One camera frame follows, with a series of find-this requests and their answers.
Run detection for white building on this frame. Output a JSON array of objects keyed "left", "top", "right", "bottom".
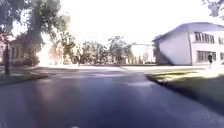
[{"left": 129, "top": 42, "right": 157, "bottom": 65}]

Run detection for pale grey two-storey building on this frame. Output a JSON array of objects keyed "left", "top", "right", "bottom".
[{"left": 151, "top": 21, "right": 224, "bottom": 66}]

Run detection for red brick building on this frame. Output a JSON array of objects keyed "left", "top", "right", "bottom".
[{"left": 0, "top": 32, "right": 65, "bottom": 67}]

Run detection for row of trees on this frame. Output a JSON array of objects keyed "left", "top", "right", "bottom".
[{"left": 61, "top": 35, "right": 133, "bottom": 66}]

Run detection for dark grey asphalt road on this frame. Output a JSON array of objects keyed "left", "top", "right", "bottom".
[{"left": 0, "top": 65, "right": 224, "bottom": 128}]

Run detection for overhanging tree branches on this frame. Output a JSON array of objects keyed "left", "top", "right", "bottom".
[{"left": 202, "top": 0, "right": 224, "bottom": 20}]

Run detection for large leafy tree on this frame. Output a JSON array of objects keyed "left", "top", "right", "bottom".
[{"left": 0, "top": 0, "right": 72, "bottom": 76}]

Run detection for person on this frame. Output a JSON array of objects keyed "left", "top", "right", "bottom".
[{"left": 207, "top": 53, "right": 214, "bottom": 69}]

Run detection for grass patch under tree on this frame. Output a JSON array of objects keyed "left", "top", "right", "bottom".
[{"left": 0, "top": 65, "right": 50, "bottom": 86}]

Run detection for grass verge with kerb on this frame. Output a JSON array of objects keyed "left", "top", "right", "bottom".
[{"left": 145, "top": 69, "right": 224, "bottom": 114}]

